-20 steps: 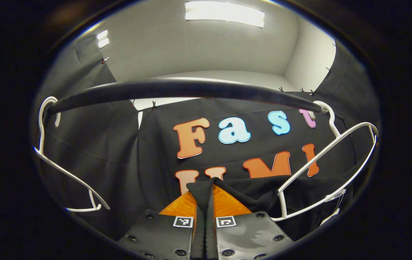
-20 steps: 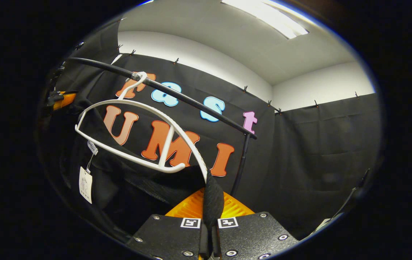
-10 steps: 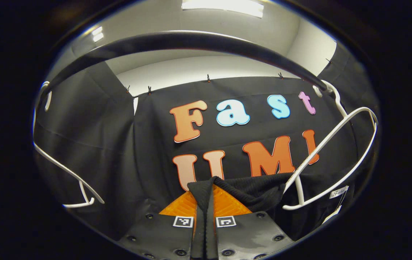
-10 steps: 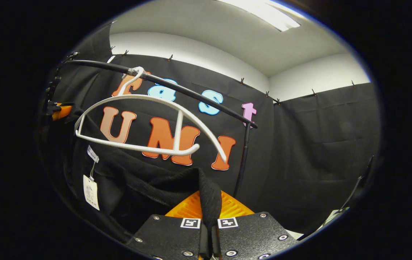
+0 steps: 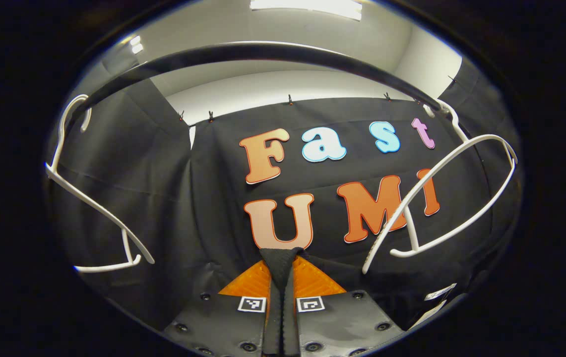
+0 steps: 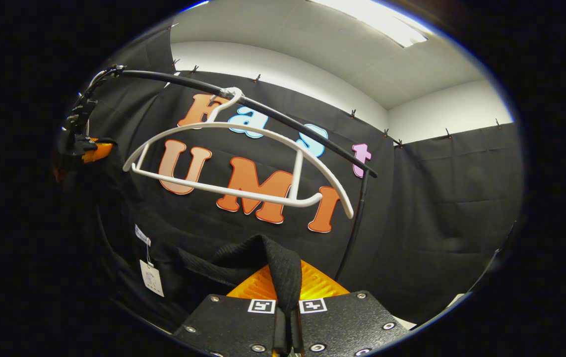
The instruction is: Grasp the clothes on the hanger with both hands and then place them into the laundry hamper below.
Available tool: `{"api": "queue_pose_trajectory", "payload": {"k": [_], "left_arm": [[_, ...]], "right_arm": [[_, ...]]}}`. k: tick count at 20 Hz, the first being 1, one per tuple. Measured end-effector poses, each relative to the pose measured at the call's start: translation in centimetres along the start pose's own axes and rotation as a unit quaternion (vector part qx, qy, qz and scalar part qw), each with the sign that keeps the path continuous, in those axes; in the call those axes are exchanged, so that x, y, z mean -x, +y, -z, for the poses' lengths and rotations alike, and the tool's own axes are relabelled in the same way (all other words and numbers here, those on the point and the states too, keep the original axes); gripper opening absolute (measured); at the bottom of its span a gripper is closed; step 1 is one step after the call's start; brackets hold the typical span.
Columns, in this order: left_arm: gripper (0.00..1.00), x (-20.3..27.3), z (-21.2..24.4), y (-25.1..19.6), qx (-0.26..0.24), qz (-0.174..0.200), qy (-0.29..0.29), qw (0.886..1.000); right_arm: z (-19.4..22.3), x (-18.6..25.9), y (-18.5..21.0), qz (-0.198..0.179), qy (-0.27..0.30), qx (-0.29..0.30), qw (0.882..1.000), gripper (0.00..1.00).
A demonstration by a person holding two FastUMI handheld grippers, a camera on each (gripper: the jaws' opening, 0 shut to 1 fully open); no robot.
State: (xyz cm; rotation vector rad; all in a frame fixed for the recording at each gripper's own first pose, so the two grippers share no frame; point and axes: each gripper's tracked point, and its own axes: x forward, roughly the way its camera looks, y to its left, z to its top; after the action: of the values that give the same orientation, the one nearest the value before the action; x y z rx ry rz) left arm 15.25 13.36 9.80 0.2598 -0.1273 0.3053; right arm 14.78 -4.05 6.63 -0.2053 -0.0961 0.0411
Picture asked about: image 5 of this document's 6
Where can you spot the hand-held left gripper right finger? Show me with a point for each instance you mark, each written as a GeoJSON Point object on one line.
{"type": "Point", "coordinates": [342, 322]}

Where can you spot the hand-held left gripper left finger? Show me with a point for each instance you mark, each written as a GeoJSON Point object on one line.
{"type": "Point", "coordinates": [213, 322]}

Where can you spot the black jacket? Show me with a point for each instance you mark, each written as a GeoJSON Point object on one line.
{"type": "Point", "coordinates": [280, 267]}

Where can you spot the white clothes hanger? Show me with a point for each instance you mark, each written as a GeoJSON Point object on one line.
{"type": "Point", "coordinates": [106, 267]}
{"type": "Point", "coordinates": [411, 232]}

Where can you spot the black backdrop cloth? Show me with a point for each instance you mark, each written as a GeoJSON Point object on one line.
{"type": "Point", "coordinates": [163, 208]}

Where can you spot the ceiling light panel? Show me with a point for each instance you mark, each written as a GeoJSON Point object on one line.
{"type": "Point", "coordinates": [307, 6]}

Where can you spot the black clothes rail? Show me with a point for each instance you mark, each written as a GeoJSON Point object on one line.
{"type": "Point", "coordinates": [263, 49]}

